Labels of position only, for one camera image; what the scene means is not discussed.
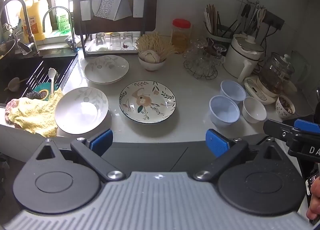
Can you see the black sink drain rack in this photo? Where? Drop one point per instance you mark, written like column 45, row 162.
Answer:
column 37, row 75

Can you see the white drip tray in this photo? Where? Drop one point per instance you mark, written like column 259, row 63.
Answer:
column 112, row 51

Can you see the row of hanging kitchen tools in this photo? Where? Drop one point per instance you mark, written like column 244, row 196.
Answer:
column 246, row 11

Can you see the bundle of wooden chopsticks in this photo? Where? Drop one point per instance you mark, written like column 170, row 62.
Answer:
column 212, row 20

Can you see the black wall socket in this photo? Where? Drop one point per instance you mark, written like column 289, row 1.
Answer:
column 275, row 21

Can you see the dried noodle bundle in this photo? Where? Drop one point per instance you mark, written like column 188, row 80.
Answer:
column 155, row 43

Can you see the black chopsticks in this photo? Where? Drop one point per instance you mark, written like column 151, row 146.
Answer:
column 231, row 28

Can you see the pale blue plastic bowl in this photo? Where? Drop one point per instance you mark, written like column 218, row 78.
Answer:
column 223, row 110
column 233, row 90

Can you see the white plastic bowl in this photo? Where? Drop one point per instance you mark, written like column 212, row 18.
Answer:
column 253, row 110

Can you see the set of glass cups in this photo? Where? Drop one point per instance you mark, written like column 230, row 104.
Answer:
column 197, row 52

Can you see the green soap bottle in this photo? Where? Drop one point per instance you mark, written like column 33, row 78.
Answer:
column 63, row 22

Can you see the black kitchen sink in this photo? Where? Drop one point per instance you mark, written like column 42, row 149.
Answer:
column 15, row 70

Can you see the dark wooden cutting board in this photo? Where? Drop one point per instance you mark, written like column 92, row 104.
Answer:
column 147, row 25

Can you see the red-lidded plastic jar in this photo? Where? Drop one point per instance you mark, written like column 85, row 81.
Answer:
column 181, row 37

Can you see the pink speckled cloth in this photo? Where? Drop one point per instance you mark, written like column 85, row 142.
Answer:
column 8, row 110

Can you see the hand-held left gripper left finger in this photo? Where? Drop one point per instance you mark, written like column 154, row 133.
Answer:
column 101, row 141

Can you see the white electric cooker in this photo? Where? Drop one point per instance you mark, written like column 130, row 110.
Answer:
column 240, row 57

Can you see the glass health kettle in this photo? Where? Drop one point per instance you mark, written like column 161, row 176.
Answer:
column 275, row 70

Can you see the curved steel faucet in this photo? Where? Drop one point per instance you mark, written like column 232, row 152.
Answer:
column 72, row 43

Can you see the person's right hand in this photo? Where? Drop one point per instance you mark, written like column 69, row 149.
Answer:
column 316, row 200

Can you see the garlic bulbs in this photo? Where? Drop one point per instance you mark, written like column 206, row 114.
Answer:
column 148, row 56

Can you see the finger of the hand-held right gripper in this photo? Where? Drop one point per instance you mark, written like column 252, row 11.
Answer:
column 277, row 128
column 307, row 126

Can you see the white ceramic bowl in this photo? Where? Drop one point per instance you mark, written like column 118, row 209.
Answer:
column 152, row 66

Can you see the clear drinking glass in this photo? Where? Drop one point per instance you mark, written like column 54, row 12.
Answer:
column 127, row 40
column 115, row 41
column 100, row 39

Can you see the yellow dish cloth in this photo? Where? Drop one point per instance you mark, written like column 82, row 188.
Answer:
column 32, row 115

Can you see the floral plate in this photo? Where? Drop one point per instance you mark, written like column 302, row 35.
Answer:
column 147, row 102

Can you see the tall steel faucet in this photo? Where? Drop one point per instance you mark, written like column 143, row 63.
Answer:
column 30, row 35

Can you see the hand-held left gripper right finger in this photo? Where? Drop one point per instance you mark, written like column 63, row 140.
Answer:
column 217, row 143

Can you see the teal scrubber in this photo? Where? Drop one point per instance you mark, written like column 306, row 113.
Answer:
column 43, row 93

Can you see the white utensil caddy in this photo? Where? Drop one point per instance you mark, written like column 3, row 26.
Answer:
column 138, row 7
column 85, row 11

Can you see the patterned bowl with dried food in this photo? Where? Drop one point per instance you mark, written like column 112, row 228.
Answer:
column 285, row 112

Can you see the white ceramic spoon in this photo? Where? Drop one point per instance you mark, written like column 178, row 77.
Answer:
column 52, row 72

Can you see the yellow detergent bottle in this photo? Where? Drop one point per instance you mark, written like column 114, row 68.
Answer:
column 37, row 20

